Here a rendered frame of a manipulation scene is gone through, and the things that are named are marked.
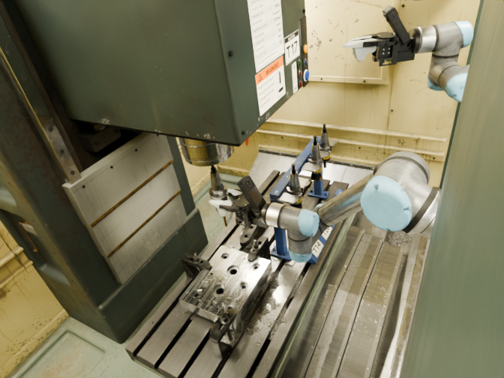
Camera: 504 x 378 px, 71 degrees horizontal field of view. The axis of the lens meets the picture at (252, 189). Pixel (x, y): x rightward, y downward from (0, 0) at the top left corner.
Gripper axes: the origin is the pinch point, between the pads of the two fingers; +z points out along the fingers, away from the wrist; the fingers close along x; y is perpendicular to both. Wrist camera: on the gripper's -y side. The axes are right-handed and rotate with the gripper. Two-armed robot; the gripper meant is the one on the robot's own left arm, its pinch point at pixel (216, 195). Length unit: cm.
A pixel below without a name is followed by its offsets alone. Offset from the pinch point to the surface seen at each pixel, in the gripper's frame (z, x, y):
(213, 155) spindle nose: -6.8, -5.4, -19.9
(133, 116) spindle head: 12.5, -12.6, -33.0
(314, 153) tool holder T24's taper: -18.1, 44.2, 5.4
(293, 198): -19.6, 18.7, 9.8
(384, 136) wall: -35, 101, 24
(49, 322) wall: 81, -43, 65
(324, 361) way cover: -41, -9, 59
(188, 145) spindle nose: -0.7, -7.9, -23.6
